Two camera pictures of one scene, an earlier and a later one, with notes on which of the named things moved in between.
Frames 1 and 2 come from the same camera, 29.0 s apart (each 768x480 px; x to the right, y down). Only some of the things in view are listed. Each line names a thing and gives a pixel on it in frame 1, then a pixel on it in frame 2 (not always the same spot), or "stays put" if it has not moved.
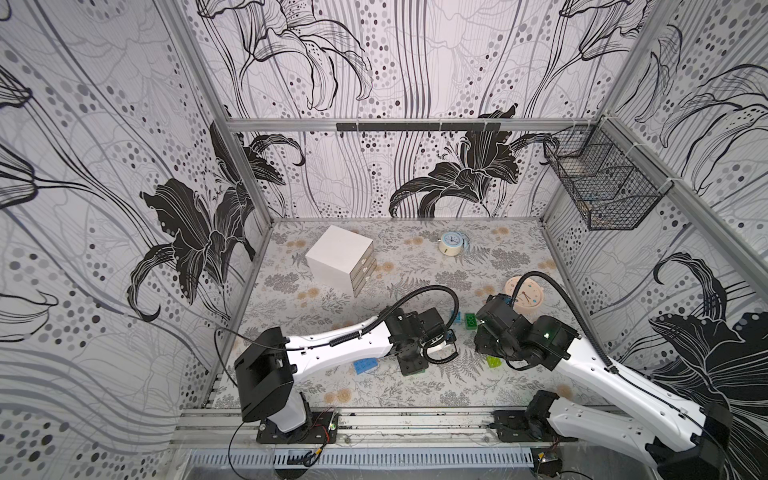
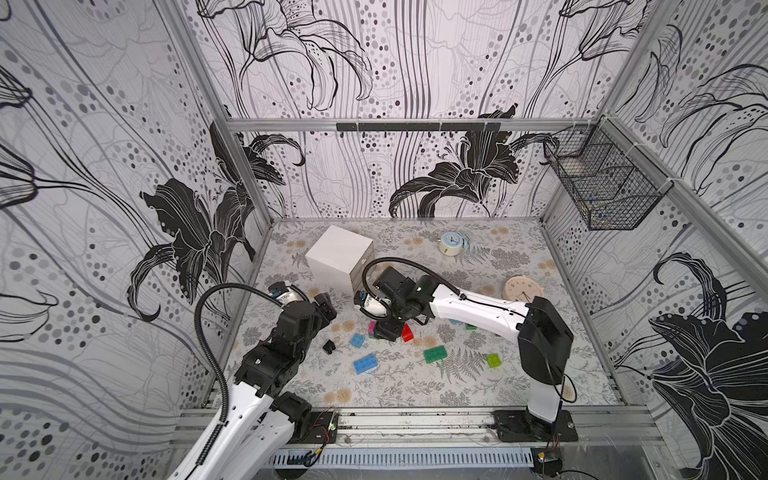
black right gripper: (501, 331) -> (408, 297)
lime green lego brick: (494, 362) stays put
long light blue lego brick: (364, 365) stays put
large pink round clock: (529, 294) stays put
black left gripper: (407, 367) -> (323, 319)
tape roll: (452, 243) stays put
